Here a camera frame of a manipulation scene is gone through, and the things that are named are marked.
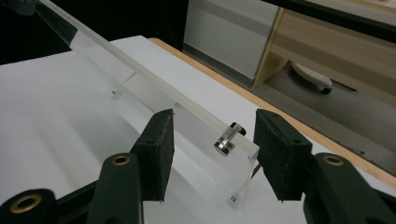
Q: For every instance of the light wooden cabinet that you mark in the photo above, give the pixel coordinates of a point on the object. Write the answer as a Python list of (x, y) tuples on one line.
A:
[(336, 53)]

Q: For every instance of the white power strip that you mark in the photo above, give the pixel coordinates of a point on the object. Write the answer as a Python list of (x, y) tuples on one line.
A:
[(313, 77)]

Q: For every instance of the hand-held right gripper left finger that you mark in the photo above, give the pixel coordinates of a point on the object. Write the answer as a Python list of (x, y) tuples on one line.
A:
[(155, 155)]

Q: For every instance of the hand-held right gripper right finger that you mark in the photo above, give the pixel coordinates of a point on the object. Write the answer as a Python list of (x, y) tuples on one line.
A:
[(283, 155)]

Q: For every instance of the clear acrylic display frame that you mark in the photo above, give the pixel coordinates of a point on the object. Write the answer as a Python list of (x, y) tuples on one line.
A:
[(199, 133)]

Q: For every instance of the white cabinet panel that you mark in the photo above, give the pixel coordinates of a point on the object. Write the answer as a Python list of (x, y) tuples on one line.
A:
[(230, 34)]

